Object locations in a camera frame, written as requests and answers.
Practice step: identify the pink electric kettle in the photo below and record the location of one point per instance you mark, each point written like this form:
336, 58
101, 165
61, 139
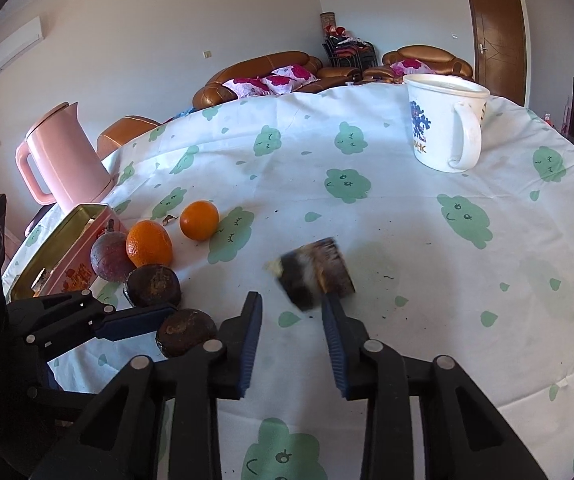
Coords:
67, 160

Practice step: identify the brown leather sofa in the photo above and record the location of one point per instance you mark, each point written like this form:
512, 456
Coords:
247, 65

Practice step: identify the purple passion fruit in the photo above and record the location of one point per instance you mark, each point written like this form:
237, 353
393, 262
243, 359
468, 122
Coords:
109, 259

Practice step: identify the pink tin box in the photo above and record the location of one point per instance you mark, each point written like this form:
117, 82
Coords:
72, 275

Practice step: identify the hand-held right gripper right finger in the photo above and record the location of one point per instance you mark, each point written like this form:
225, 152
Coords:
334, 345

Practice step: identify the small smooth orange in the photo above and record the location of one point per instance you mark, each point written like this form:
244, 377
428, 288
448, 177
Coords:
199, 219

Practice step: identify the stacked black chairs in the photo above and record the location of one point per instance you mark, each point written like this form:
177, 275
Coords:
349, 52

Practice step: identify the pink floral pillow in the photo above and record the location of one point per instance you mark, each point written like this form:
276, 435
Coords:
249, 87
289, 77
409, 66

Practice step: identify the dark passion fruit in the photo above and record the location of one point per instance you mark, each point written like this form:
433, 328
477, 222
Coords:
153, 286
187, 331

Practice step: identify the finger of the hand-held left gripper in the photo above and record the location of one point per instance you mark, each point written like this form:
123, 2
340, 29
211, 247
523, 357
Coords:
132, 322
62, 397

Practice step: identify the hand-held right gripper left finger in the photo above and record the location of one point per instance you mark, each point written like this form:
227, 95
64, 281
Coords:
249, 345

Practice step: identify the red plastic bottle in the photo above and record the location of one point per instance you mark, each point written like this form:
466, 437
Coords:
547, 118

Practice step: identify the brown leather chair back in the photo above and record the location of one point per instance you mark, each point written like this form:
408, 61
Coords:
127, 132

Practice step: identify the large rough orange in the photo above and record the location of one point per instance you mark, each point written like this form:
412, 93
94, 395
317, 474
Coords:
149, 244

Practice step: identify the dry brown stem piece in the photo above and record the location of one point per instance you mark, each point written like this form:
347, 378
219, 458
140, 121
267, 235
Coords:
169, 219

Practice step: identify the blue plaid cloth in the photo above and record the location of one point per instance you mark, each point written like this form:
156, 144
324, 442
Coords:
179, 114

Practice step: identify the white wall air conditioner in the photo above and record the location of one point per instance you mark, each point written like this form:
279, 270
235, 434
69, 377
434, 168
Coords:
9, 50

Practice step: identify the brown leather armchair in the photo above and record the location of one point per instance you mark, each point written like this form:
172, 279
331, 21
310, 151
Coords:
437, 57

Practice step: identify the brown wooden door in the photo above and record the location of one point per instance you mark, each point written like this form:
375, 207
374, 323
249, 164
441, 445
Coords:
497, 45

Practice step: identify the white mug with blue print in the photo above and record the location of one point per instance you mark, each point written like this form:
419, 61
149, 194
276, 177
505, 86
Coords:
437, 125

